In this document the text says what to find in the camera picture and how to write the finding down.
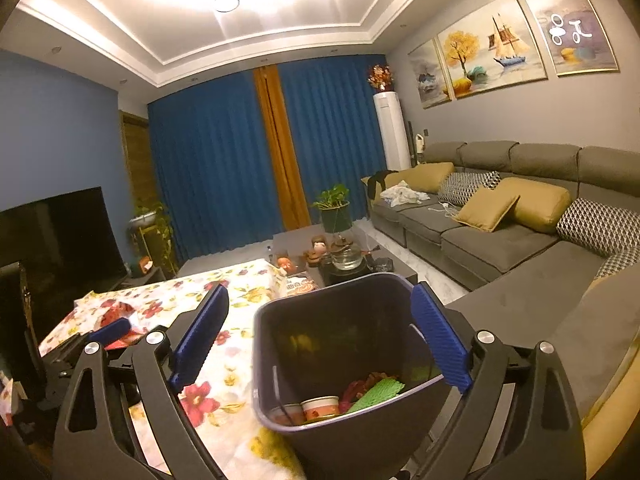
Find green foam fruit net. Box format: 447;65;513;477
347;377;405;414

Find red paper cup gold pattern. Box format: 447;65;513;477
338;372;388;414

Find pink paper cup white rim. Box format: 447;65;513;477
300;396;340;422

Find red snack wrapper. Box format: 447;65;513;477
96;299;134;328

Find dark grey trash bin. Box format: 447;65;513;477
253;273;450;479

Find black television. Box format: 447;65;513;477
0;186;129;351

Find plant on stand by curtain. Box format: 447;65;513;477
128;200;178;280

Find floral tablecloth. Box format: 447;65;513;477
39;259;304;479

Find blue curtains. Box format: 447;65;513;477
148;54;386;261

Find dark coffee table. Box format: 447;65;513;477
271;224;418;287

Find orange centre curtain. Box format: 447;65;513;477
253;65;311;231

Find patterned cushion near corner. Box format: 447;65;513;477
556;198;640;257

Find grey sectional sofa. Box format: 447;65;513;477
361;140;640;478

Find mustard cushion large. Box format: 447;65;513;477
495;177;572;234

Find glass teapot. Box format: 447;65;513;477
331;243;363;272

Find mustard cushion front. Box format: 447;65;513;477
454;186;520;233

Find potted plant on coffee table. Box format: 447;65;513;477
311;183;352;234

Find patterned black white cushion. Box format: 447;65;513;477
438;171;501;207

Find white cloth on sofa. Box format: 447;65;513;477
381;181;431;208

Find mustard cushion far end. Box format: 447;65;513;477
385;162;454;193

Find white standing air conditioner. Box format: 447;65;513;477
373;91;411;170

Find red flower arrangement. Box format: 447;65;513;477
368;64;394;93

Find left landscape painting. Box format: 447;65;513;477
408;39;451;110

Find landscape painting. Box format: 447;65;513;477
525;0;620;77
408;39;451;110

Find centre tree and sailboat painting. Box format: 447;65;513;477
437;0;548;99

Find right landscape painting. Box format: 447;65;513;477
525;0;620;77

